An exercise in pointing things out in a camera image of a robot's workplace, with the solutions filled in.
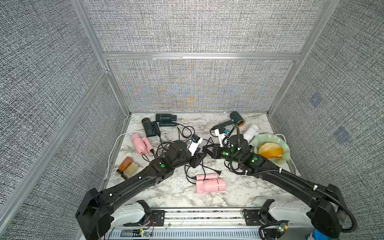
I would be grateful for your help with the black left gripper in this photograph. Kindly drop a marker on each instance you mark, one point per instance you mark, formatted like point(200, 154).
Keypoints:
point(196, 160)

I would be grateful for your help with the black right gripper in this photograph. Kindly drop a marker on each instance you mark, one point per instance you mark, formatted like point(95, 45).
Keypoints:
point(215, 154)

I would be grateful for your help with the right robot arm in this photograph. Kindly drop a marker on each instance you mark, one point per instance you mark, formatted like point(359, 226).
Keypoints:
point(328, 212)

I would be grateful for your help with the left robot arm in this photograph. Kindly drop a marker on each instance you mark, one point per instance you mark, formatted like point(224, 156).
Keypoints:
point(101, 210)

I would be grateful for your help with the pink folded hair dryer front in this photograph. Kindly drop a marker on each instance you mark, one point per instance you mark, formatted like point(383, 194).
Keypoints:
point(210, 183)

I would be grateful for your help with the green hair dryer orange nozzle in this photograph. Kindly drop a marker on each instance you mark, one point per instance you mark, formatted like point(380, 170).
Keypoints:
point(235, 119)

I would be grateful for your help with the white hair dryer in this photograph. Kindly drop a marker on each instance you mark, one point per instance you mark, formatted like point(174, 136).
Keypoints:
point(251, 132)

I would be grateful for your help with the light green scalloped plate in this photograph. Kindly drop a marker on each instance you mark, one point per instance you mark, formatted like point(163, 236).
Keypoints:
point(275, 139)

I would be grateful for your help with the dark green hair dryer back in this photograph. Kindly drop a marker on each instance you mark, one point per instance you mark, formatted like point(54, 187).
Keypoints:
point(166, 120)

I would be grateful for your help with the dark green hair dryer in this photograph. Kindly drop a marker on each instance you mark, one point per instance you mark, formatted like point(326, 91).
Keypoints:
point(151, 128)
point(166, 120)

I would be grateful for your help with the dark green hair dryer left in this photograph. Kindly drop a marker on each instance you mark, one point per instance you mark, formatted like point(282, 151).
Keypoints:
point(151, 128)

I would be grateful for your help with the bread roll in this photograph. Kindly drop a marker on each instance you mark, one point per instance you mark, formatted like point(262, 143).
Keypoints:
point(270, 151)

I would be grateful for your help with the pink hair dryer left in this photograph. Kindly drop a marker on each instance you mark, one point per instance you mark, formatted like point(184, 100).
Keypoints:
point(142, 144)

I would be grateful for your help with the brown spice jar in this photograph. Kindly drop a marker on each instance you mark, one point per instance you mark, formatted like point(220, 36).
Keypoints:
point(124, 165)

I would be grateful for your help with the blue round object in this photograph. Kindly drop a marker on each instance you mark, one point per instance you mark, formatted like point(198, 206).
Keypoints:
point(316, 235)

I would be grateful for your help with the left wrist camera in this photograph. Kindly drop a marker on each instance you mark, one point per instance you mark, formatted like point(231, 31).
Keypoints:
point(195, 142)

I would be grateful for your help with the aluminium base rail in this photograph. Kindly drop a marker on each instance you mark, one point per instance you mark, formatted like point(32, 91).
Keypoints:
point(208, 224)

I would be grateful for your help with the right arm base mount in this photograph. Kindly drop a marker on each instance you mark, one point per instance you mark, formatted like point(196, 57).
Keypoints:
point(269, 227)

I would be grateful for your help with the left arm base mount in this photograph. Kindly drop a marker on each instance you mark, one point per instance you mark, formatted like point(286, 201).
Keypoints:
point(157, 216)

